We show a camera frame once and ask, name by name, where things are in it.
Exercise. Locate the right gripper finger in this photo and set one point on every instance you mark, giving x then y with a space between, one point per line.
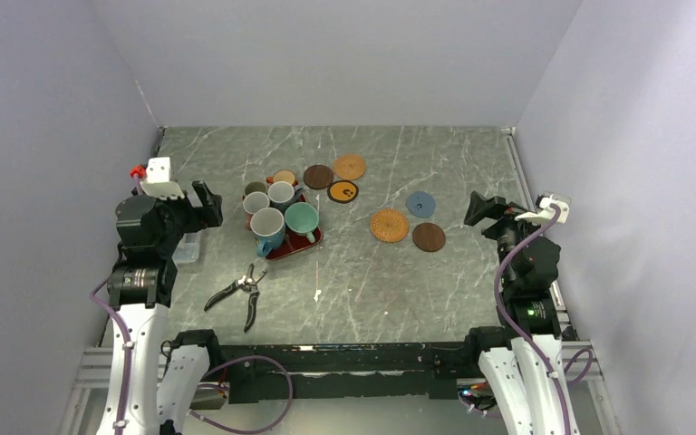
499 204
478 208

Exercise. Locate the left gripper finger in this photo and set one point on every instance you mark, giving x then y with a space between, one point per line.
207 198
212 214

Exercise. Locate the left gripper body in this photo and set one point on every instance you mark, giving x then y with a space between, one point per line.
179 217

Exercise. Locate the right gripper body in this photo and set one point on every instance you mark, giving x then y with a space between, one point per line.
508 233

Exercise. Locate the dark wood coaster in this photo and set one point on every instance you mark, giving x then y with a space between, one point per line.
318 177
428 237

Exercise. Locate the blue rubber coaster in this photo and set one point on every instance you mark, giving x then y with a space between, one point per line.
421 204

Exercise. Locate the woven rattan coaster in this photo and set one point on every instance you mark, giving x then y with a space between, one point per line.
349 167
389 225

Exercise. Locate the orange black rubber coaster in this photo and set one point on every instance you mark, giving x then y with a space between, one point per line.
342 191

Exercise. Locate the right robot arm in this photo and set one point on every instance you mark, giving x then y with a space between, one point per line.
522 362

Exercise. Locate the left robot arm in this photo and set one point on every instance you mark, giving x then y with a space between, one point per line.
140 400

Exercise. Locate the grey olive cup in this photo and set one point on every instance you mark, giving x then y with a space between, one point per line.
255 186

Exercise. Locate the orange red cup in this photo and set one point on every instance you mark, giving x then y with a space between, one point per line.
283 175

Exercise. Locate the teal green cup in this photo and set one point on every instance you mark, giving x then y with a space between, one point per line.
303 219

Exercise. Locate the clear plastic screw box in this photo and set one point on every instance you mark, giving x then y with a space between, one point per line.
188 250

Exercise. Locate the dark blue white mug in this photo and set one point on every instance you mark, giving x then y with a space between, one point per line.
282 195

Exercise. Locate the red tray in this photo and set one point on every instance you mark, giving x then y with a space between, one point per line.
293 243

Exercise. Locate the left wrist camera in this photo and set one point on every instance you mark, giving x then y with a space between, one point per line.
155 180

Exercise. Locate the black handled pliers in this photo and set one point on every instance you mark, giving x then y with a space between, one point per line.
247 284

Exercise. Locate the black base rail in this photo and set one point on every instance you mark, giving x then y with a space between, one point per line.
265 372

